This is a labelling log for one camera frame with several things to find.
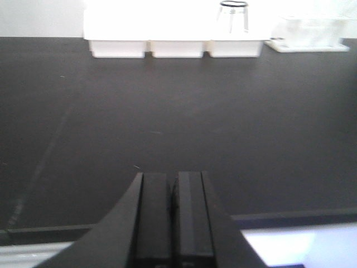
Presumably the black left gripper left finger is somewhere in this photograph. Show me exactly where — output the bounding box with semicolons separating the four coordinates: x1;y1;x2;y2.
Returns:
132;173;172;267

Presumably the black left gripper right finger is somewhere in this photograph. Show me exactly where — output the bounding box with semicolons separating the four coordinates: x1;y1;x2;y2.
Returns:
172;171;216;267

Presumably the white middle storage bin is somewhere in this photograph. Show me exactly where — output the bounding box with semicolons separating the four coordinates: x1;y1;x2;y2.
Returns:
146;5;210;59

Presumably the white storage bin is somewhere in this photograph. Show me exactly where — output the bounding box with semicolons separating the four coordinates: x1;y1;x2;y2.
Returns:
206;5;273;59
146;5;210;59
83;7;149;58

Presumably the white right storage bin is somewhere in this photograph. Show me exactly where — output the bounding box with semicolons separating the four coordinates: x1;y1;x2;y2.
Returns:
206;5;273;59

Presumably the white left storage bin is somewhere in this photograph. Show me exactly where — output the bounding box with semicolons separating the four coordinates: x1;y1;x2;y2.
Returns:
83;7;149;58

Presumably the white rack at right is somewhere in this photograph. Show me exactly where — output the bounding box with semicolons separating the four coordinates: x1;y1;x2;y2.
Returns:
264;16;350;53

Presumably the black metal tripod stand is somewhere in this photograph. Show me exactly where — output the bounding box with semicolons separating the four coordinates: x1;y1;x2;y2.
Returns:
216;1;249;34

